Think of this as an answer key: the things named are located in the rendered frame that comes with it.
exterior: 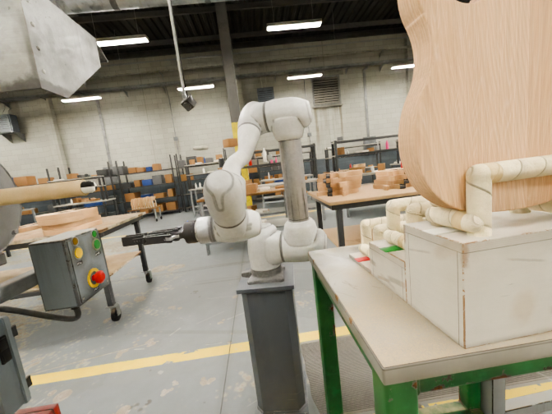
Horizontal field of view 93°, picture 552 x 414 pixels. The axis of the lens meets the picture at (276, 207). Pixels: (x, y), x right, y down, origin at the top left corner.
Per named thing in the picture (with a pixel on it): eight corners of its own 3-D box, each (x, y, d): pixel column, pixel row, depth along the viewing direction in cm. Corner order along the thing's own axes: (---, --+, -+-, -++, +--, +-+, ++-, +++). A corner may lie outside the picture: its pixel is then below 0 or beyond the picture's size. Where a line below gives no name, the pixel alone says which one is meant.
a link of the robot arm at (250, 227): (218, 223, 95) (209, 201, 84) (260, 217, 96) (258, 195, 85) (218, 250, 89) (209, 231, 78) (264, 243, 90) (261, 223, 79)
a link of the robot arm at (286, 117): (287, 254, 141) (328, 252, 137) (282, 269, 126) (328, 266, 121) (267, 103, 124) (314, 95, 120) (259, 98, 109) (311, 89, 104)
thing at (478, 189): (479, 238, 40) (478, 176, 38) (461, 233, 43) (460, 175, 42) (497, 235, 40) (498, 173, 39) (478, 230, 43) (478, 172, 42)
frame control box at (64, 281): (-23, 351, 69) (-53, 258, 65) (43, 309, 90) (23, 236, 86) (74, 337, 70) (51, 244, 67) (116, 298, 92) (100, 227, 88)
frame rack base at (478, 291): (466, 351, 40) (466, 244, 38) (405, 303, 55) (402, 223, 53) (614, 318, 44) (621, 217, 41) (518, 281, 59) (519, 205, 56)
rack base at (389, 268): (408, 304, 55) (406, 262, 54) (370, 274, 71) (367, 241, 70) (522, 282, 58) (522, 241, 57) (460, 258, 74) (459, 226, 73)
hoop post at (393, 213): (392, 245, 65) (390, 207, 63) (385, 241, 68) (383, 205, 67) (404, 243, 65) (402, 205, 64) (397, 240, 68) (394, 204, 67)
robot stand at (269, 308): (260, 376, 161) (245, 268, 151) (305, 373, 159) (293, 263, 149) (255, 419, 134) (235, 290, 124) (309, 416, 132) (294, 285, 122)
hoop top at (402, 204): (390, 214, 64) (389, 201, 63) (383, 212, 67) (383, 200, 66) (465, 203, 66) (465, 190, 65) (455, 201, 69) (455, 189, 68)
